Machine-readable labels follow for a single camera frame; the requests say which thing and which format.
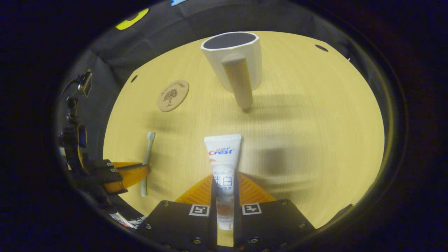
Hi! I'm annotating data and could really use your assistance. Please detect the round wooden coaster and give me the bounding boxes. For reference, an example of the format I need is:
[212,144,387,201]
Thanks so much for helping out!
[157,79,190,112]

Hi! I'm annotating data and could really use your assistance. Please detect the white cup with wooden handle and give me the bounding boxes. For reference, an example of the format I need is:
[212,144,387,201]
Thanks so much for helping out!
[201,31,263,110]

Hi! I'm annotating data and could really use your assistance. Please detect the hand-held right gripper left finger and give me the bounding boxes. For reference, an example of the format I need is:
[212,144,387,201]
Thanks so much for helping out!
[138,175,218,252]

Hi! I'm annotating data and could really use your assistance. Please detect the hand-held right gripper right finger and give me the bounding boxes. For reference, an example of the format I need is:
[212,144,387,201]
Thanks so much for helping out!
[234,171,317,252]

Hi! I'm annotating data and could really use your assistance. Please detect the white toothpaste tube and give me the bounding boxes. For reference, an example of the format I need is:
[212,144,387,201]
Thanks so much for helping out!
[204,134,243,231]

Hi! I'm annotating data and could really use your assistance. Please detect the pale green toothbrush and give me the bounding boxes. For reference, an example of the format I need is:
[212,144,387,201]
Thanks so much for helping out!
[141,132,156,197]

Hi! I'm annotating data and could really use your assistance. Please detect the light wooden desktop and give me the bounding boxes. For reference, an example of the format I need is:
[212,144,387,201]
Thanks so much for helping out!
[103,31,385,247]

